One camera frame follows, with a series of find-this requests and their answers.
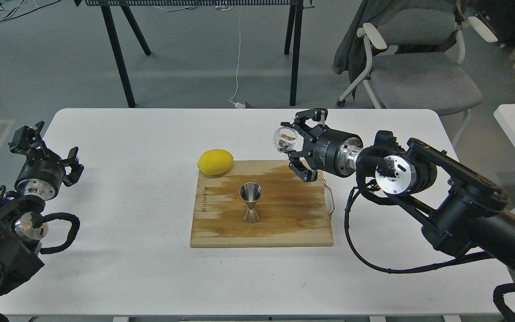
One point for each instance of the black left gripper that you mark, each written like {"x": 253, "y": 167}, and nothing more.
{"x": 43, "y": 171}

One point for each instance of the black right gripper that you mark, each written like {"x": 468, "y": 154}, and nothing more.
{"x": 324, "y": 149}

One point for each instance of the small clear glass cup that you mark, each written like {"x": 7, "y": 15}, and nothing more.
{"x": 285, "y": 139}

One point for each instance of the steel double jigger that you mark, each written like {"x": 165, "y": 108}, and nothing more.
{"x": 250, "y": 193}

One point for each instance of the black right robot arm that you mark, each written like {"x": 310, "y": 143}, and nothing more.
{"x": 462, "y": 214}

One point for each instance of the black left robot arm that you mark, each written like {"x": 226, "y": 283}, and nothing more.
{"x": 22, "y": 224}

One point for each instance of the wooden cutting board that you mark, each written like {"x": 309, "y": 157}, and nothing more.
{"x": 292, "y": 213}

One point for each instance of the yellow lemon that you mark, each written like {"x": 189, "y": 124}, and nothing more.
{"x": 215, "y": 162}

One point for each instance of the grey office chair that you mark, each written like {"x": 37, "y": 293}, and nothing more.
{"x": 413, "y": 61}

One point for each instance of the black metal table frame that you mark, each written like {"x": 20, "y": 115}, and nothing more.
{"x": 173, "y": 40}

